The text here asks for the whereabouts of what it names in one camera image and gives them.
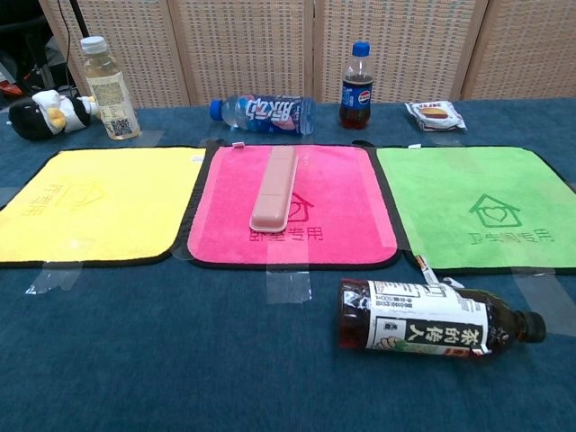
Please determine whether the pink rectangular case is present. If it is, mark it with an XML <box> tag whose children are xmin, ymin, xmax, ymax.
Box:
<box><xmin>248</xmin><ymin>145</ymin><xmax>300</xmax><ymax>234</ymax></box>

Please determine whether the green cloth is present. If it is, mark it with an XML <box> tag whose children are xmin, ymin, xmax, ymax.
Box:
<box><xmin>364</xmin><ymin>144</ymin><xmax>576</xmax><ymax>275</ymax></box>

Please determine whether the black white plush toy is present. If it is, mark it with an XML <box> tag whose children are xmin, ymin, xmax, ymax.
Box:
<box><xmin>7</xmin><ymin>88</ymin><xmax>103</xmax><ymax>141</ymax></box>

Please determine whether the black cable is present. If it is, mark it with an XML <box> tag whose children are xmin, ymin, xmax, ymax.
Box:
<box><xmin>57</xmin><ymin>0</ymin><xmax>73</xmax><ymax>91</ymax></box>

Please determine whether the pink cloth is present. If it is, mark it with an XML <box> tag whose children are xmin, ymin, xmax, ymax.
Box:
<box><xmin>173</xmin><ymin>142</ymin><xmax>402</xmax><ymax>271</ymax></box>

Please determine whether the small pepsi cola bottle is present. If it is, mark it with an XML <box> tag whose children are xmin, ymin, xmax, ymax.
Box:
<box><xmin>338</xmin><ymin>40</ymin><xmax>375</xmax><ymax>131</ymax></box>

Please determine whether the dark tea bottle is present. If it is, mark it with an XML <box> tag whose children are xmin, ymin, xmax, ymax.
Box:
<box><xmin>337</xmin><ymin>255</ymin><xmax>547</xmax><ymax>360</ymax></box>

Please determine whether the blue label water bottle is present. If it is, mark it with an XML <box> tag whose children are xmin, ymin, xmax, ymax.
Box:
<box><xmin>209</xmin><ymin>94</ymin><xmax>315</xmax><ymax>137</ymax></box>

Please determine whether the pale yellow drink bottle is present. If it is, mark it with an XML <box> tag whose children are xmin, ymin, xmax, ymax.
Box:
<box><xmin>79</xmin><ymin>35</ymin><xmax>142</xmax><ymax>141</ymax></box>

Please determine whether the wooden folding screen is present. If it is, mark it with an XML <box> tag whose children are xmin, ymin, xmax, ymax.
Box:
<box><xmin>37</xmin><ymin>0</ymin><xmax>576</xmax><ymax>109</ymax></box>

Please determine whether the blue tablecloth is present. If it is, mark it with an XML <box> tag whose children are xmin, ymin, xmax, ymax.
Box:
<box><xmin>0</xmin><ymin>97</ymin><xmax>576</xmax><ymax>432</ymax></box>

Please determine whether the packaged bread snack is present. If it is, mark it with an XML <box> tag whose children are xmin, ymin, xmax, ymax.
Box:
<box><xmin>403</xmin><ymin>100</ymin><xmax>468</xmax><ymax>133</ymax></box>

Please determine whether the yellow cloth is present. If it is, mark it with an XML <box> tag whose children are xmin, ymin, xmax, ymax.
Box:
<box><xmin>0</xmin><ymin>146</ymin><xmax>207</xmax><ymax>269</ymax></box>

